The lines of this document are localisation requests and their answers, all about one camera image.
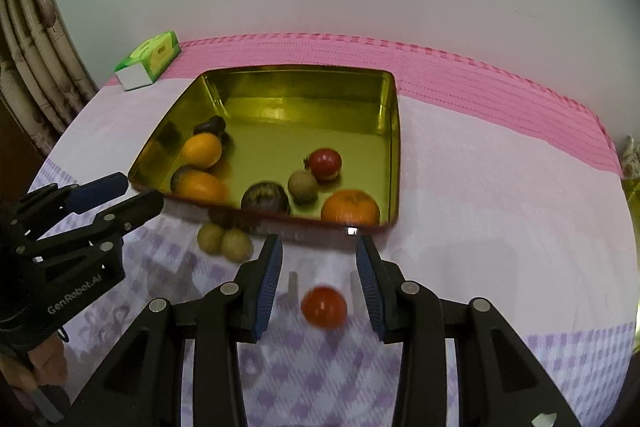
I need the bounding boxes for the white plastic bag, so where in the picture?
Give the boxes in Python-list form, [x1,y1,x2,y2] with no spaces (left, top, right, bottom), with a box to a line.
[620,134,640,180]

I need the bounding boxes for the dark wrinkled passion fruit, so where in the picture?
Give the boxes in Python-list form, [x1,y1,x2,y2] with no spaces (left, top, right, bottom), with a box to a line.
[193,116,233,158]
[240,181,292,214]

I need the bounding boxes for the red tin box gold inside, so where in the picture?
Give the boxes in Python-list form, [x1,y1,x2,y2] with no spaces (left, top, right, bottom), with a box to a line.
[127,64,402,238]

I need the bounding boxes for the pink cloth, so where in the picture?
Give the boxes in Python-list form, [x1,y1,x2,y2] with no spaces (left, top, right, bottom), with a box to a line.
[170,32,623,180]

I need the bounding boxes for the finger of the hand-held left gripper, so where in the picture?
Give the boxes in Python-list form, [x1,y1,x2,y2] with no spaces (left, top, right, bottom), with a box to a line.
[17,190,164,263]
[12,173,129,238]

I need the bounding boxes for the purple checked white cloth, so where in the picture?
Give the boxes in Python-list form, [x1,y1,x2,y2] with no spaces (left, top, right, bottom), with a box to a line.
[30,77,636,427]

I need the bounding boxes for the person's left hand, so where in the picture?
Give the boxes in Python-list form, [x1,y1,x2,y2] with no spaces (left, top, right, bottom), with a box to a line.
[0,334,68,390]

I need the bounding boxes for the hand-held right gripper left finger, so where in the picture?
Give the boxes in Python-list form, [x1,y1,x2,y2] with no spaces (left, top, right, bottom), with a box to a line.
[75,233,284,427]

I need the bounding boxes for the brown longan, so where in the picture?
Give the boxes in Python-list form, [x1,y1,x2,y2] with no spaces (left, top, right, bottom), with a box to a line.
[220,228,256,264]
[197,223,226,254]
[287,170,319,204]

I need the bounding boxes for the large round mandarin with stem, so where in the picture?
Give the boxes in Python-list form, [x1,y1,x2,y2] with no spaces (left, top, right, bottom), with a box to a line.
[175,171,231,204]

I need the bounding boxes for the oval orange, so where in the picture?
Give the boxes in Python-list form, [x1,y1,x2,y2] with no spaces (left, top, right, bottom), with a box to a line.
[181,133,223,170]

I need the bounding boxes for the green tissue box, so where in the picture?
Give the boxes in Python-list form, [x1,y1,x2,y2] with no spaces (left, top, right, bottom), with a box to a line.
[114,30,182,92]

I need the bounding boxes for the red cherry tomato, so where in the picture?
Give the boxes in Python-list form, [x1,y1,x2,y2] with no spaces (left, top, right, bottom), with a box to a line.
[307,148,343,180]
[301,286,348,329]

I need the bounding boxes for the brown patterned curtain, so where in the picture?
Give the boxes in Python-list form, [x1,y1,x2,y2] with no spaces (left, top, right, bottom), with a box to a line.
[0,0,98,158]

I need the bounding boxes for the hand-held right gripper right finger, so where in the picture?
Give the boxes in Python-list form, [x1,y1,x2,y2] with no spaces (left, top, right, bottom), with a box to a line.
[356,235,583,427]

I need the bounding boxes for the small mandarin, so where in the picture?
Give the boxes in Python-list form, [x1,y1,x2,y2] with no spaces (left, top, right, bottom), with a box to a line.
[320,189,381,227]

